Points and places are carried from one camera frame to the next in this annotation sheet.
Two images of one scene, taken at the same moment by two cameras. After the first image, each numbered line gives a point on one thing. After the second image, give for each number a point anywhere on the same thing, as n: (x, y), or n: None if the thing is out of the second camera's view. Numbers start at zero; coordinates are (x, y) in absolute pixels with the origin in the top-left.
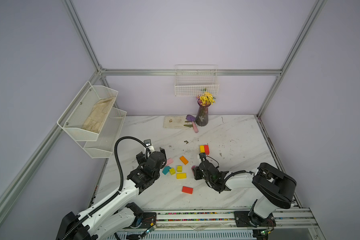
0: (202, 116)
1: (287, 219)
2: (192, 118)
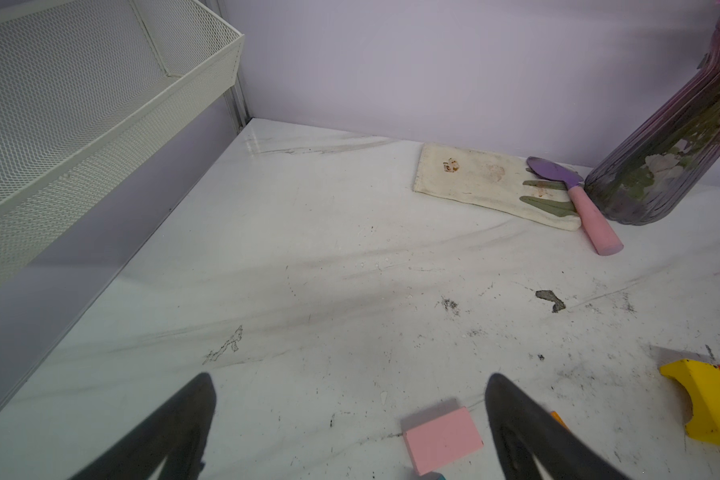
0: (669, 154)
1: None
2: (602, 239)
